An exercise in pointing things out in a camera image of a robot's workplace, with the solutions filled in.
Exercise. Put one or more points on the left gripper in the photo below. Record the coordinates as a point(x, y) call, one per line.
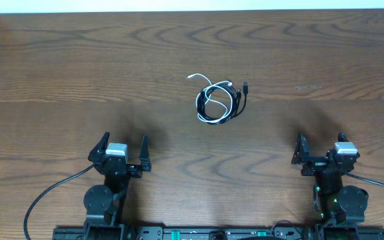
point(145, 164)

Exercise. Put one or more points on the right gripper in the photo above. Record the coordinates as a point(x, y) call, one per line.
point(302, 156)

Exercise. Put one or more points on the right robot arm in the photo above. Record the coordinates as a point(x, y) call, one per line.
point(342, 208)

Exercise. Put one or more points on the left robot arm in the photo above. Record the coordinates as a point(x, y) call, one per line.
point(104, 203)

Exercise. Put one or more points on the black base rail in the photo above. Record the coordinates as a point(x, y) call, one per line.
point(165, 233)

